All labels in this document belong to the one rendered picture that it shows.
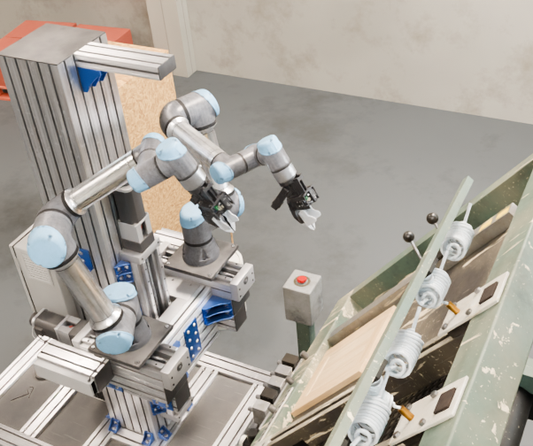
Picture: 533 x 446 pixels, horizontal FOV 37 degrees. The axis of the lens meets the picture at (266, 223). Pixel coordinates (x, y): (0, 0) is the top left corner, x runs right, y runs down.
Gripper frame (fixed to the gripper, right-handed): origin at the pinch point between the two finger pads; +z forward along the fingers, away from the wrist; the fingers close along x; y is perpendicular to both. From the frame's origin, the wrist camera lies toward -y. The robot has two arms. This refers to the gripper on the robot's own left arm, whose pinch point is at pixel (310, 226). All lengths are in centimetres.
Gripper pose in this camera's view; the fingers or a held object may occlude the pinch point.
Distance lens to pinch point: 275.8
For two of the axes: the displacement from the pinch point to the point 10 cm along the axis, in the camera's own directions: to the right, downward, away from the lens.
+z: 4.9, 8.1, 3.3
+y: 7.3, -1.7, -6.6
